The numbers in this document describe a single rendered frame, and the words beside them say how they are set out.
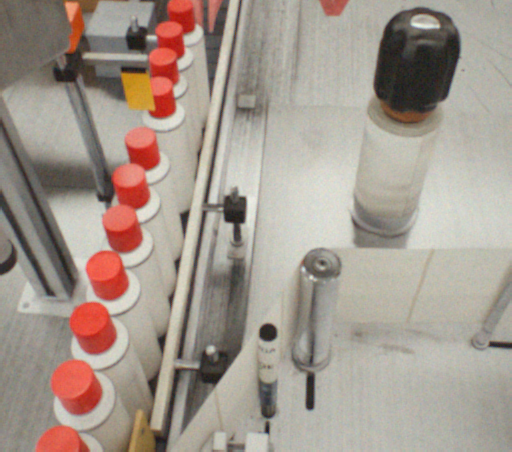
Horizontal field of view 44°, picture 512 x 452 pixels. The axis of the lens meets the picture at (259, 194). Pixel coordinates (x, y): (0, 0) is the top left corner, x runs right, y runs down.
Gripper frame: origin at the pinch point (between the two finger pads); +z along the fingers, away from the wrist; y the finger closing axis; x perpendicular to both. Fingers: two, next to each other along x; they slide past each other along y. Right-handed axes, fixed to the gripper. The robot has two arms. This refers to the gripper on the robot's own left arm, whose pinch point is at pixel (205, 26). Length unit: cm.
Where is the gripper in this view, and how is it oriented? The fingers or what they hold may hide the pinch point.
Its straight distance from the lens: 105.2
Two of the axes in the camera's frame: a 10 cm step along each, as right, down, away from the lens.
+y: 10.0, 0.4, -0.6
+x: 0.6, -2.0, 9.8
